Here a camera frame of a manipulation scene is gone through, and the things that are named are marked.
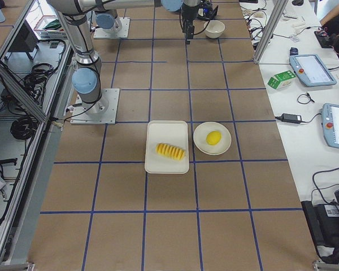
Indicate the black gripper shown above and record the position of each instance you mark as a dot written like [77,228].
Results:
[189,13]

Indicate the yellow ridged bread roll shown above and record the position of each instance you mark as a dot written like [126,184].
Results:
[170,151]

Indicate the white round plate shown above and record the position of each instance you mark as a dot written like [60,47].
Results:
[201,132]

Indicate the cream ceramic bowl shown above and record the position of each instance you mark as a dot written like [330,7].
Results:
[214,29]

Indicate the white rectangular tray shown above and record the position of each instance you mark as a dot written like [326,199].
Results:
[170,132]

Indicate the green white carton box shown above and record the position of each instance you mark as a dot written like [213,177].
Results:
[281,80]

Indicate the round yellow bun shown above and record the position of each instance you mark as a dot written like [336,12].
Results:
[214,137]

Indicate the upper teach pendant tablet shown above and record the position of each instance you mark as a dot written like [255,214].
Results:
[311,71]

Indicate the teach pendant tablet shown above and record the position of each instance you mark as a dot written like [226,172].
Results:
[330,124]
[311,71]

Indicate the black power adapter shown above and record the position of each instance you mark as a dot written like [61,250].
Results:
[291,118]

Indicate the lower teach pendant tablet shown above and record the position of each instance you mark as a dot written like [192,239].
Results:
[330,124]

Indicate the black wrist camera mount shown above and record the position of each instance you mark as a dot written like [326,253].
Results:
[207,11]

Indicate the aluminium frame post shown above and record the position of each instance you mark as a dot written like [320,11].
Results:
[269,29]

